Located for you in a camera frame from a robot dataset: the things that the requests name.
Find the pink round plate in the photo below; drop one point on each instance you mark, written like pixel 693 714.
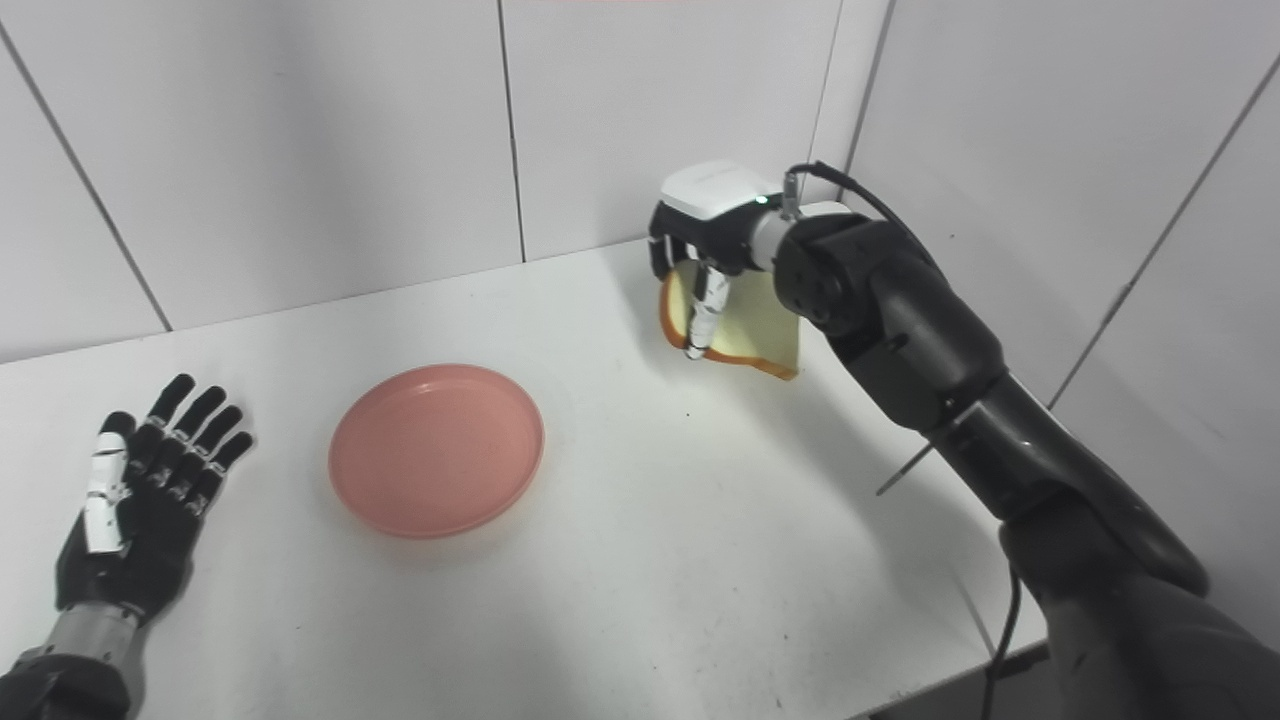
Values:
pixel 435 450

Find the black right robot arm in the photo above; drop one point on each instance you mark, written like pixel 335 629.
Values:
pixel 930 340

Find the slice of bread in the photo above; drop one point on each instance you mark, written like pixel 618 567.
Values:
pixel 760 325

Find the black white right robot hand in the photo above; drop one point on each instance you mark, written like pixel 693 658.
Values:
pixel 720 215

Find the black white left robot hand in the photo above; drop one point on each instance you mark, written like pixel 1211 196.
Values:
pixel 150 540

